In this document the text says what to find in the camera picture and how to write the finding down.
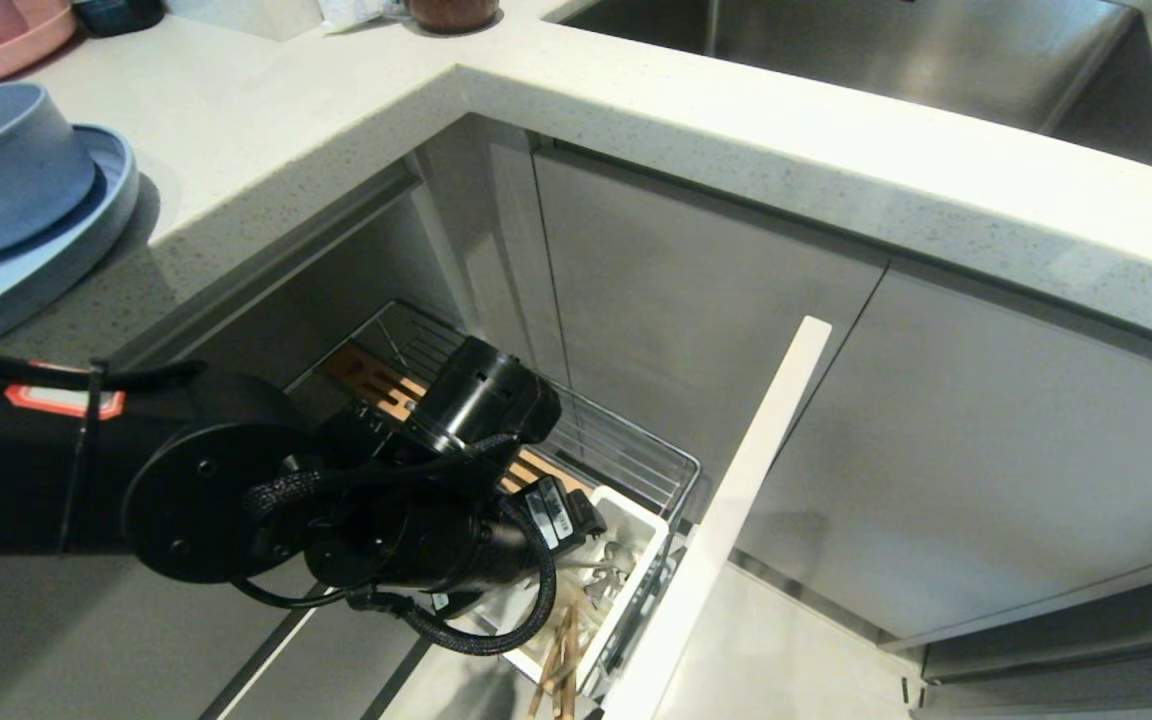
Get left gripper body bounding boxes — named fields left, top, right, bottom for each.
left=306, top=478, right=607, bottom=596

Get wooden chopstick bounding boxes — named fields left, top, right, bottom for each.
left=558, top=605, right=583, bottom=720
left=528, top=612, right=565, bottom=719

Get metal spoon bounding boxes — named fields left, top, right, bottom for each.
left=558, top=543, right=639, bottom=605

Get white utensil caddy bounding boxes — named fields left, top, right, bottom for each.
left=436, top=485, right=673, bottom=701

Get white drawer front panel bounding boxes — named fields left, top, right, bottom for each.
left=600, top=315, right=833, bottom=720

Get grey cabinet door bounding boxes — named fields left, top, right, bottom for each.
left=734, top=258, right=1152, bottom=643
left=530, top=140, right=889, bottom=526

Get blue plate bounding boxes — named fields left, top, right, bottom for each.
left=0, top=124, right=141, bottom=337

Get brown jar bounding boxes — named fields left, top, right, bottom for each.
left=406, top=0, right=503, bottom=36

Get white packet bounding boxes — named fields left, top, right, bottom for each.
left=316, top=0, right=409, bottom=31

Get dark container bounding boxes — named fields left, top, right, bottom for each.
left=71, top=0, right=168, bottom=39

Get pink plate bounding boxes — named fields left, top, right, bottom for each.
left=0, top=0, right=78, bottom=100

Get stainless steel sink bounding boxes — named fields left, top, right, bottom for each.
left=544, top=0, right=1152, bottom=177

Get black cable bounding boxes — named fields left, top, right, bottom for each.
left=232, top=500, right=559, bottom=658

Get pull-out wire dish rack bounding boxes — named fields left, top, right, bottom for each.
left=286, top=298, right=704, bottom=703

